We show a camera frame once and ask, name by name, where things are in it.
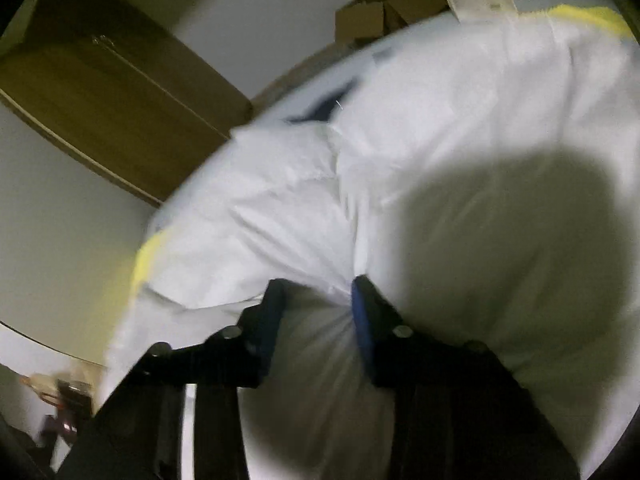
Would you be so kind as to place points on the brown wooden door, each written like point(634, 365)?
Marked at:
point(100, 100)

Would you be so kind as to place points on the white puffer jacket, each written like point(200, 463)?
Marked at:
point(450, 135)

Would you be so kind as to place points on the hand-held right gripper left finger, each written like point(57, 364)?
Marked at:
point(272, 310)

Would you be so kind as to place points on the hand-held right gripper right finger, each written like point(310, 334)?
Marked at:
point(361, 320)

